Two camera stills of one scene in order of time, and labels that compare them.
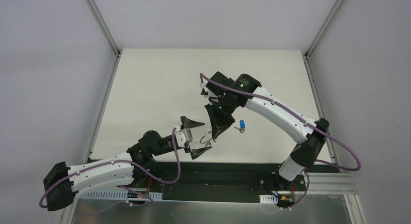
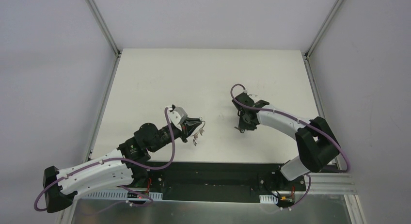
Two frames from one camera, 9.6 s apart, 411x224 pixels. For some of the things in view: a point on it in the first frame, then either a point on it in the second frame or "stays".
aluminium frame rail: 331,183 stays
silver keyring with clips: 208,143 to 196,135
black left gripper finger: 196,152 to 190,129
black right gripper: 219,113 to 245,120
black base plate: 250,182 stays
